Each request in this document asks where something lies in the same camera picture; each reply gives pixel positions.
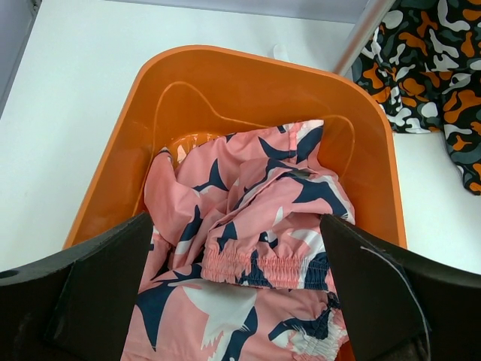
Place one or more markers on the orange camouflage shorts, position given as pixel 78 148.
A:
pixel 422 66

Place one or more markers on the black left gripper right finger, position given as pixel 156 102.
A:
pixel 398 305

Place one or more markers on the orange plastic basket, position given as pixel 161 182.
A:
pixel 192 93

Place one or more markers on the pink shark print shorts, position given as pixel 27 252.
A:
pixel 237 268

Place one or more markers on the silver clothes rack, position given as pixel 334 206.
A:
pixel 344 28

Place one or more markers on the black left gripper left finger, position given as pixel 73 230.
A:
pixel 76 304

